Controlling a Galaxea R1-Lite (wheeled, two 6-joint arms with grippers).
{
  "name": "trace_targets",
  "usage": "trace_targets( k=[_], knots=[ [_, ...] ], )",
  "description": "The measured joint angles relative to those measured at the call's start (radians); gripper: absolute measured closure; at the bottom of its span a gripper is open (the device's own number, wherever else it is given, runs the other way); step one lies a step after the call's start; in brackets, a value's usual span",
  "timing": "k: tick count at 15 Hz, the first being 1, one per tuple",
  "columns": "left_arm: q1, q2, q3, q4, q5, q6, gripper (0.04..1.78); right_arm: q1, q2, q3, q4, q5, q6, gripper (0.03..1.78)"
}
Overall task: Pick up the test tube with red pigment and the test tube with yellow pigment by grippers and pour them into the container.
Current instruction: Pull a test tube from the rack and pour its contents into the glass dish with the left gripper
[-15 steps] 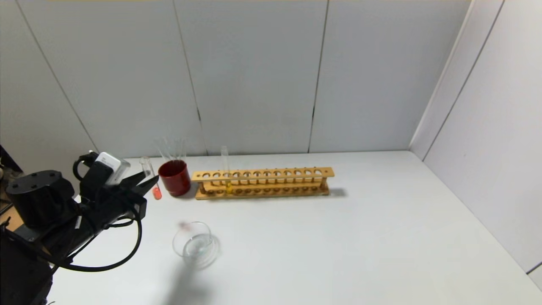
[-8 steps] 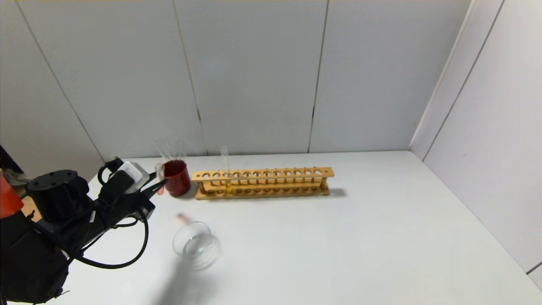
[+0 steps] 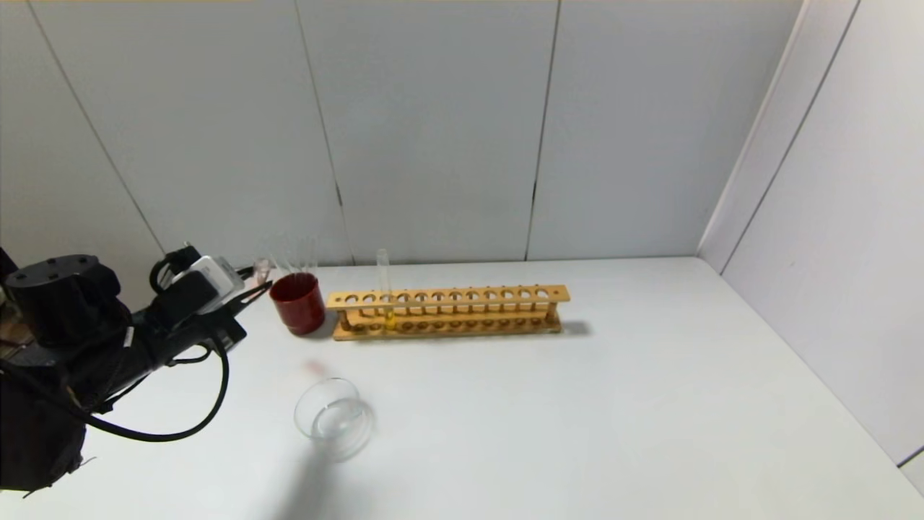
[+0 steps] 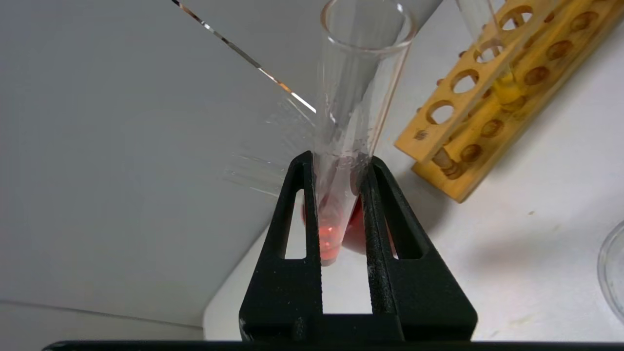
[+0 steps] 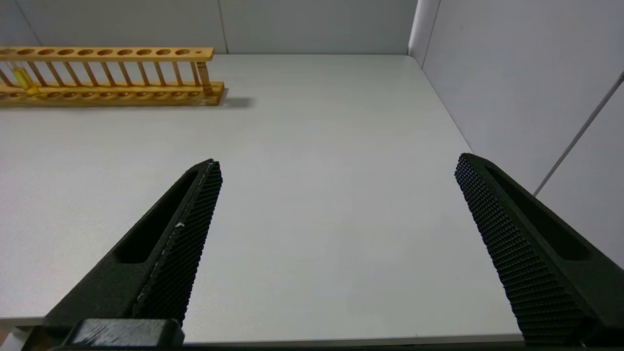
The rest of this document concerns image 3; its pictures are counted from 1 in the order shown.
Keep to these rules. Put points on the wooden test tube rack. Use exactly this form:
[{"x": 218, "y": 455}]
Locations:
[{"x": 447, "y": 297}]

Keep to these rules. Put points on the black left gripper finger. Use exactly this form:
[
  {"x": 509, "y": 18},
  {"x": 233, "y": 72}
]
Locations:
[
  {"x": 253, "y": 297},
  {"x": 245, "y": 274}
]

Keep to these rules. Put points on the clear glass beaker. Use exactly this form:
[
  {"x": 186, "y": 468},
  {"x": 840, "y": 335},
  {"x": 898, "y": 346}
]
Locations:
[{"x": 333, "y": 419}]

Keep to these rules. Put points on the empty glass test tube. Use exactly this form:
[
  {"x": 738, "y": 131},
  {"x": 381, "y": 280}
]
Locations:
[
  {"x": 293, "y": 256},
  {"x": 279, "y": 258},
  {"x": 310, "y": 256}
]

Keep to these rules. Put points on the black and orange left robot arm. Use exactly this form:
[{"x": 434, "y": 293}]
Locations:
[{"x": 65, "y": 310}]

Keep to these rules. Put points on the test tube with yellow pigment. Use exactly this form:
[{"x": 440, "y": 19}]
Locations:
[{"x": 389, "y": 318}]

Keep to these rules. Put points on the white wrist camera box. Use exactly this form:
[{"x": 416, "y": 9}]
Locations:
[{"x": 213, "y": 278}]

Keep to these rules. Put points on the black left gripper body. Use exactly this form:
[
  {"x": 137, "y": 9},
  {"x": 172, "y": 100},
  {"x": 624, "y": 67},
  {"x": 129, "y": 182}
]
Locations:
[{"x": 224, "y": 331}]

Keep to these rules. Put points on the test tube with red pigment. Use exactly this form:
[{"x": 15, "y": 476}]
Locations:
[{"x": 262, "y": 271}]

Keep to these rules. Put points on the dark red cup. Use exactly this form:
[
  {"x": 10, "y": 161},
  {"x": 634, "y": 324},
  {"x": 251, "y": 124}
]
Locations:
[{"x": 299, "y": 307}]

